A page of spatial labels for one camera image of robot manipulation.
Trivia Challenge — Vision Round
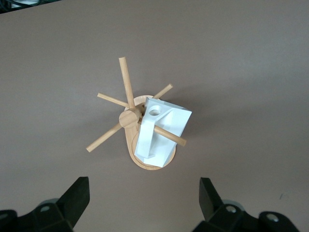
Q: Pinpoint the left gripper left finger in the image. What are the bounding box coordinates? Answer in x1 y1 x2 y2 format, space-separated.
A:
0 176 91 232

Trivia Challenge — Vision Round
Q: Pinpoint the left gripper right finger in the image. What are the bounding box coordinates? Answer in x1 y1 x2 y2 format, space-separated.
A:
193 177 300 232

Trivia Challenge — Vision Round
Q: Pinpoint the white faceted cup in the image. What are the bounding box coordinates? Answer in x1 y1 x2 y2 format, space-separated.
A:
134 96 193 168

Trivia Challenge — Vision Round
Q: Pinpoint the wooden cup rack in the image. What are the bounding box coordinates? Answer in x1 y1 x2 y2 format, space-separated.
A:
85 57 188 171

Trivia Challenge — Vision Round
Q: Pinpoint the brown table cover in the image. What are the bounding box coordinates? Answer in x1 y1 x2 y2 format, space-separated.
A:
0 0 309 232

